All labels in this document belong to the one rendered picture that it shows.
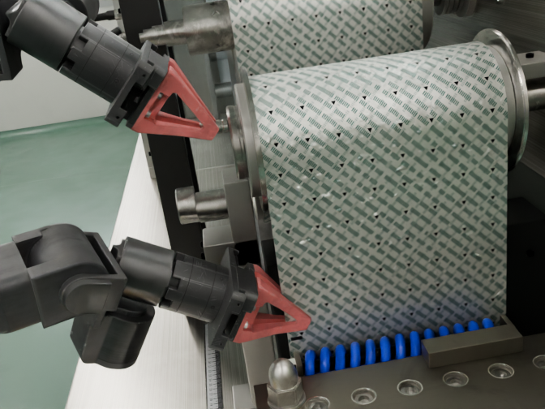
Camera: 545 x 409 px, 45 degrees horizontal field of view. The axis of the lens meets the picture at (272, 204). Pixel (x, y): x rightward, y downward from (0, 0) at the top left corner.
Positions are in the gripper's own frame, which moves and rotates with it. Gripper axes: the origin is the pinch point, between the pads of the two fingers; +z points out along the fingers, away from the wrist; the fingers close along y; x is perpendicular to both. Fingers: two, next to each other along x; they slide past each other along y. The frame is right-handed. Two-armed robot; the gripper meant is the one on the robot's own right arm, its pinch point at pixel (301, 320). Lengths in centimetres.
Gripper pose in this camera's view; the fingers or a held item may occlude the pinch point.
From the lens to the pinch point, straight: 68.6
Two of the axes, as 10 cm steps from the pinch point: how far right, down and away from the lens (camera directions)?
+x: 3.8, -8.7, -3.0
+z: 9.2, 3.2, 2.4
